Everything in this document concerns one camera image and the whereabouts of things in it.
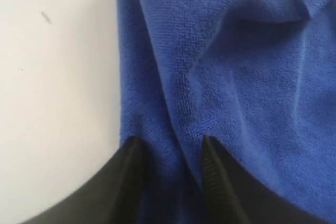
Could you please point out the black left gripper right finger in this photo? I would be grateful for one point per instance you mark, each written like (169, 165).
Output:
(232, 195)

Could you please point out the blue microfiber towel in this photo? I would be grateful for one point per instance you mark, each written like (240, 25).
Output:
(258, 75)

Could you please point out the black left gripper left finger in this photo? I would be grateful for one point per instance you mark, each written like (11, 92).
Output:
(112, 195)

